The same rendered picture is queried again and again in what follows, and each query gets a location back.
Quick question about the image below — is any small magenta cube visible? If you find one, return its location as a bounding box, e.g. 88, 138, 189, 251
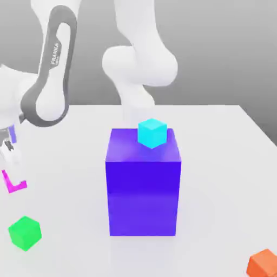
1, 169, 28, 194

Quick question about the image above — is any small green cube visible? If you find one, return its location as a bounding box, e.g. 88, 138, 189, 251
8, 215, 42, 252

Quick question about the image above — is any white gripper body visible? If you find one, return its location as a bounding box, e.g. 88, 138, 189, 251
0, 145, 24, 174

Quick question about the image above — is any small orange cube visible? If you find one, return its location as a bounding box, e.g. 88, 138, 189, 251
246, 248, 277, 277

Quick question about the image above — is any small cyan cube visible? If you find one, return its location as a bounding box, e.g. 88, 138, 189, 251
137, 118, 168, 150

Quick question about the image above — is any large blue box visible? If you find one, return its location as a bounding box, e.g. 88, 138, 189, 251
105, 128, 182, 237

